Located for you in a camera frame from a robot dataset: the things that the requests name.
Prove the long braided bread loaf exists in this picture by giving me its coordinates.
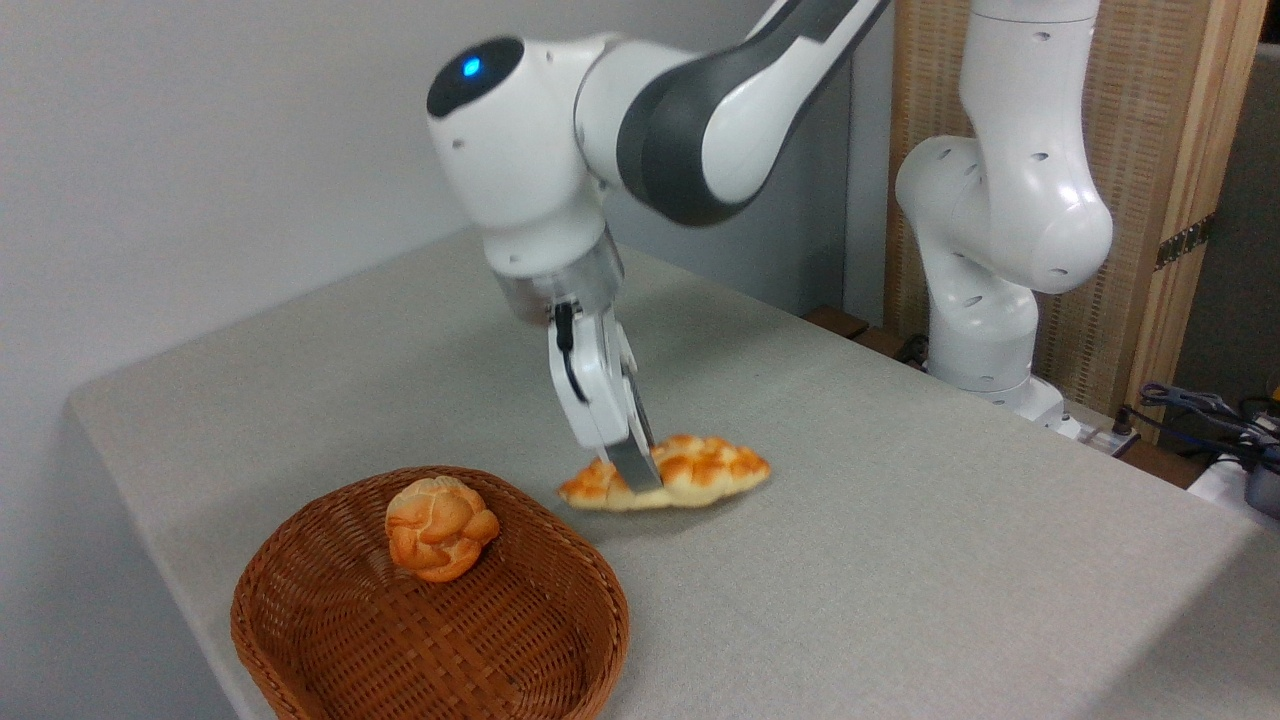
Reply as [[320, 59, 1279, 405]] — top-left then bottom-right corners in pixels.
[[556, 433, 773, 513]]

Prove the gripper finger with grey tip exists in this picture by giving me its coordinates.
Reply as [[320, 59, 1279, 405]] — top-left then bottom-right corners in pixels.
[[621, 339, 659, 449], [602, 437, 666, 494]]

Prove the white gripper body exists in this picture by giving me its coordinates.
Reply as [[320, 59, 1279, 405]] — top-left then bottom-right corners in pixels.
[[547, 304, 633, 451]]

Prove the wooden framed rattan screen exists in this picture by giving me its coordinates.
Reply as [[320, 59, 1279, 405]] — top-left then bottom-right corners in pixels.
[[884, 0, 1271, 443]]

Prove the round knotted bread roll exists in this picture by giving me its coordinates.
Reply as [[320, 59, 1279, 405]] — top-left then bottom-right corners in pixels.
[[385, 476, 501, 584]]

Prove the brown woven wicker basket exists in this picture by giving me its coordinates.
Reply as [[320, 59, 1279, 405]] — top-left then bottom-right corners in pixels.
[[230, 465, 631, 720]]

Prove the blue and black cable bundle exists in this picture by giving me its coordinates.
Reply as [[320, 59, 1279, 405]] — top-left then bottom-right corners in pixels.
[[1138, 381, 1280, 466]]

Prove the grey tablecloth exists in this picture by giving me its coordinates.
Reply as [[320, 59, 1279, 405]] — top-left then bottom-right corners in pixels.
[[68, 225, 1280, 720]]

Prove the brass screen hinge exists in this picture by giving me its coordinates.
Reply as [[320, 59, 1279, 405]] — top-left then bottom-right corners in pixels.
[[1154, 213, 1217, 272]]

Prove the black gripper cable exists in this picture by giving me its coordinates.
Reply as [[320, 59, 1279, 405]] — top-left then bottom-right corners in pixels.
[[553, 302, 592, 406]]

